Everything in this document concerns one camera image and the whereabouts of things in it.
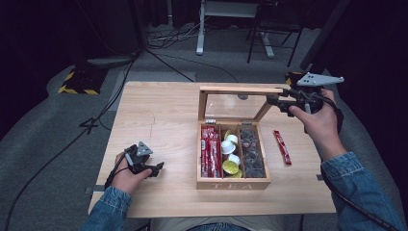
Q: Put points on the person's blue jeans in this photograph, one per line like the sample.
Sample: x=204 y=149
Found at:
x=218 y=227

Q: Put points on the single red sachet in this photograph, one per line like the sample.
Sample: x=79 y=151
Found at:
x=282 y=147

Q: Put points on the person's left hand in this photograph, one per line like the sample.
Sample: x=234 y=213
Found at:
x=125 y=179

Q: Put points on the grey table bracket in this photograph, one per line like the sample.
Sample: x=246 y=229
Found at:
x=97 y=188
x=319 y=177

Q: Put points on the pile of dark tea packets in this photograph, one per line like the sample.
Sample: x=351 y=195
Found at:
x=251 y=154

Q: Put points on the pile of white creamer capsules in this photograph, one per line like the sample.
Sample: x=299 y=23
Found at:
x=228 y=147

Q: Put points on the black chair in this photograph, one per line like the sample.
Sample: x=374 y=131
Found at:
x=275 y=24

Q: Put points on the wooden tea box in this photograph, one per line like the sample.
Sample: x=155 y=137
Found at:
x=232 y=183

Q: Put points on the person's right hand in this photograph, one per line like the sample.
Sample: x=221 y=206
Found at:
x=320 y=128

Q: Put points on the grey stand base plate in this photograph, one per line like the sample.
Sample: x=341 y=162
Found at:
x=109 y=61

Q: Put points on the black yellow striped stand base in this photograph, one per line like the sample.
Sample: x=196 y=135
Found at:
x=292 y=78
x=81 y=82

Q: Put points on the white desk frame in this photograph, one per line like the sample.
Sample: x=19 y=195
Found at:
x=200 y=35

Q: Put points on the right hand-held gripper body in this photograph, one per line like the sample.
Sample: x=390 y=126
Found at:
x=309 y=93

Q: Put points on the black slanted pole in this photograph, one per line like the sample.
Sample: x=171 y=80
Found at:
x=324 y=32

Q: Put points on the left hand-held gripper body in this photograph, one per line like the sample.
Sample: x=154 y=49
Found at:
x=138 y=159

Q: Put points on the row of red sachets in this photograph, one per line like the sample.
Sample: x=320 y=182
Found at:
x=211 y=154

